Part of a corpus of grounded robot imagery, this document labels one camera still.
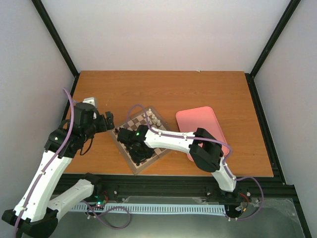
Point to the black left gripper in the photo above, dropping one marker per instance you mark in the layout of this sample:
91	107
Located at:
110	120

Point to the pink plastic tray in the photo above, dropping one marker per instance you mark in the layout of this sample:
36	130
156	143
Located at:
202	117

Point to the black aluminium frame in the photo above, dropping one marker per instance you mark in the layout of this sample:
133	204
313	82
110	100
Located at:
170	54

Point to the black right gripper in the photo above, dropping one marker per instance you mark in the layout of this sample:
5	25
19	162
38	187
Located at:
136	159

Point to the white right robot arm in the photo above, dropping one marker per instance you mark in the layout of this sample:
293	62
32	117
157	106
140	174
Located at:
204	149

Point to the light blue cable duct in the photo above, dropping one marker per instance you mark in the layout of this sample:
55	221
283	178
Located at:
162	209

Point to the white chess pieces row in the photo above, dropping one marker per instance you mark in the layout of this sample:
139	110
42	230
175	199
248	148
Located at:
154	119

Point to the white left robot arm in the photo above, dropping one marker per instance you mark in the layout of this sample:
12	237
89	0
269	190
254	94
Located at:
37	214

